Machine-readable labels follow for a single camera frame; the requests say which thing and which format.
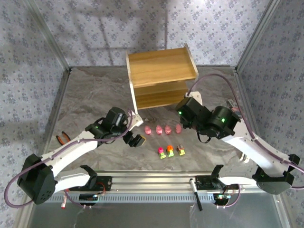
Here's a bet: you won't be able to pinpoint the dark striped packet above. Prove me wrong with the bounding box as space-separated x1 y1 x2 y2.
225 100 242 119

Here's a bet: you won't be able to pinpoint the orange black pliers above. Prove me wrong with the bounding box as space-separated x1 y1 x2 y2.
56 131 72 146

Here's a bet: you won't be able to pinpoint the black controller board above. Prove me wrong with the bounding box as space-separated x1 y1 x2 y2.
213 193 230 206
79 193 98 206

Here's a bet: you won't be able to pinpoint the grey metal sheet panel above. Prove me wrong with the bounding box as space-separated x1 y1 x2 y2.
28 201 289 228

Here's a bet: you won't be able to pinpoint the black silver marker pen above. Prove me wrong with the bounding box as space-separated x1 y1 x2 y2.
189 178 204 211

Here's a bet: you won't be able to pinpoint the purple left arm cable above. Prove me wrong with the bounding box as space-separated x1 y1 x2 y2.
4 109 133 209

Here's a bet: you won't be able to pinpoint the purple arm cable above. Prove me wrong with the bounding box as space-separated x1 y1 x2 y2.
187 73 304 209
4 109 133 209

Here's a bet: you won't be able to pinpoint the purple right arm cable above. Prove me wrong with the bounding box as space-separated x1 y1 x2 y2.
187 73 304 209

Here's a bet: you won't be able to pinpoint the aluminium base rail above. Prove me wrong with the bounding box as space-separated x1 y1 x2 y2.
94 170 216 192

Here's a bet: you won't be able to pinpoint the aluminium frame side rail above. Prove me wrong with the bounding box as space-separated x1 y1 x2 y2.
234 68 294 228
18 68 72 228

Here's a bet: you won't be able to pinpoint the grey slotted cable duct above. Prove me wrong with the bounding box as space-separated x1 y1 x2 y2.
35 191 216 204

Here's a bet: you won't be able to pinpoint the wooden shelf with white frame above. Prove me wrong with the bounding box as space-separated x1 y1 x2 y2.
125 43 200 115

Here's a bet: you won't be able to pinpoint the aluminium frame post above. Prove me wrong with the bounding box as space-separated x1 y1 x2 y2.
234 0 283 72
23 0 72 72

